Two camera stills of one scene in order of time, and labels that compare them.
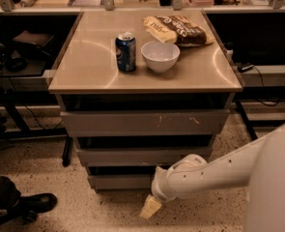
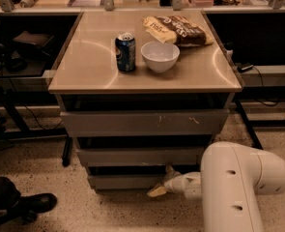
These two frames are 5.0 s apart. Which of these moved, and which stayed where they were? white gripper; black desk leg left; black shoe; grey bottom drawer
Moved: white gripper
Stayed: black desk leg left; grey bottom drawer; black shoe
